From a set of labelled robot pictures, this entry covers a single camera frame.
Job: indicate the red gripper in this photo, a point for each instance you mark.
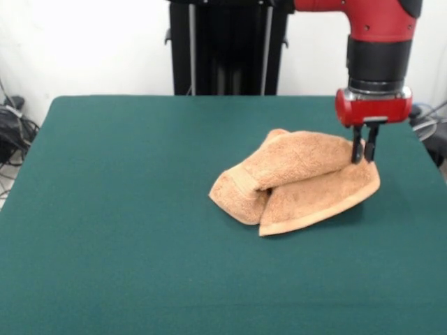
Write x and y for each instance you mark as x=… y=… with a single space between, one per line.
x=373 y=110

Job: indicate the tan terry towel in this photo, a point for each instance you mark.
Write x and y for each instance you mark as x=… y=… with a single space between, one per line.
x=300 y=167

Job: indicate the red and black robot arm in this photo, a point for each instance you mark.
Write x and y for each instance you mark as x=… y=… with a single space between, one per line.
x=379 y=56

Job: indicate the dark green table cloth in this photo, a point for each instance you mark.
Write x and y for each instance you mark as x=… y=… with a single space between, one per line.
x=104 y=244

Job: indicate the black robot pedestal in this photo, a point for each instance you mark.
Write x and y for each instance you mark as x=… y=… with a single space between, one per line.
x=223 y=52

